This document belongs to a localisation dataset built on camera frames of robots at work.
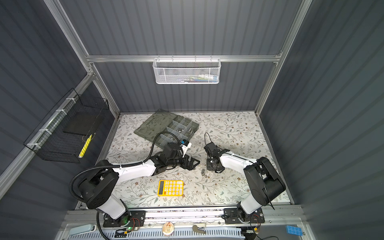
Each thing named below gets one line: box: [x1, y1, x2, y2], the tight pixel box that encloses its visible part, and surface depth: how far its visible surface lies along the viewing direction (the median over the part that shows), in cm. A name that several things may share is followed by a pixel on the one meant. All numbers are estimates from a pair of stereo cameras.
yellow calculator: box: [157, 179, 184, 196], surface depth 84 cm
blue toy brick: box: [285, 225, 303, 236], surface depth 71 cm
